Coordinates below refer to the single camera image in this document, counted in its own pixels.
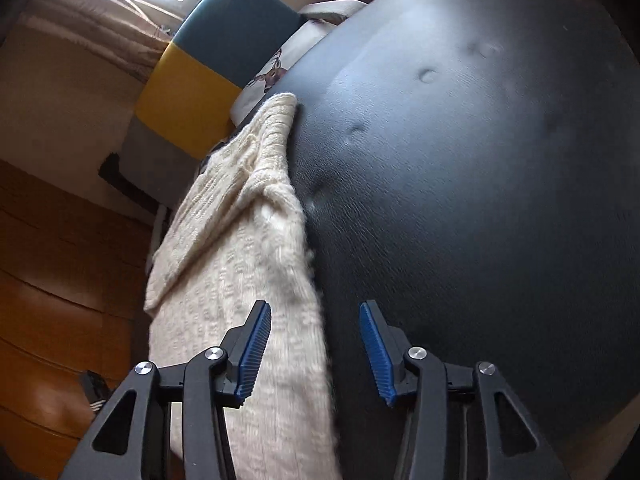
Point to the cream knit sweater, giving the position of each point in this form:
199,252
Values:
270,260

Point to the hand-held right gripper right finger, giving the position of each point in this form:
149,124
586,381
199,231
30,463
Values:
377,355

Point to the small black box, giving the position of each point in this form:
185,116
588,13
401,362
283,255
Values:
92,387

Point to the short sheer curtain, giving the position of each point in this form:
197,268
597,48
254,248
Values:
90,25

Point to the grey pillow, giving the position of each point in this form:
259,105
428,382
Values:
330,10

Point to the teal yellow grey chair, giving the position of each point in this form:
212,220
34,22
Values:
190,85

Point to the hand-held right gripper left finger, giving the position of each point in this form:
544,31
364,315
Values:
255,350

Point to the black leather tufted ottoman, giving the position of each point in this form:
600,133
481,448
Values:
475,185

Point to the deer print pillow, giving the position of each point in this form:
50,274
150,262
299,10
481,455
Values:
270,77

